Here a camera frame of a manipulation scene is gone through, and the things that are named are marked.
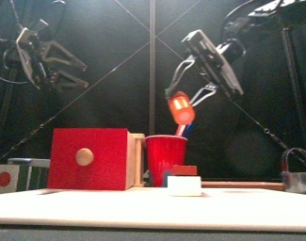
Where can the light blue plate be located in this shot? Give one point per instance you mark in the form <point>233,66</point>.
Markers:
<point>29,162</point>

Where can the vertical metal frame pole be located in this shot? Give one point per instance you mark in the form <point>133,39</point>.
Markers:
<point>152,62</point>

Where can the red plastic cup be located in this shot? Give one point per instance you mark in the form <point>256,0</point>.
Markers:
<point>165,160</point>

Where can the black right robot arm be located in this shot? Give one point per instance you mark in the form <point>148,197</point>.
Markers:
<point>277,12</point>

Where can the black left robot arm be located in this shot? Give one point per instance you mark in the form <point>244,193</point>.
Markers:
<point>17,19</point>

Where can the small red blue object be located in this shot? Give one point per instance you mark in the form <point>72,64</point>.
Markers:
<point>182,170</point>

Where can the striped box with red dot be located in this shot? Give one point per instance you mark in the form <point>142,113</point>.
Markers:
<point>17,179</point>

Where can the wooden drawer box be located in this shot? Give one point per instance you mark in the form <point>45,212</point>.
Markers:
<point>138,160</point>

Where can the red-fronted wooden drawer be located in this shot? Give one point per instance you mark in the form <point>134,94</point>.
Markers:
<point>90,157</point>

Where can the small red white block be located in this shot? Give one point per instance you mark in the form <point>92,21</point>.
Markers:
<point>185,185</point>

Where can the blue marker pen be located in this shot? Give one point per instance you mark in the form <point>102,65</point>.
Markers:
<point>189,129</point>

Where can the white cutting board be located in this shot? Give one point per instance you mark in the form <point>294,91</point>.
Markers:
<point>150,210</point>

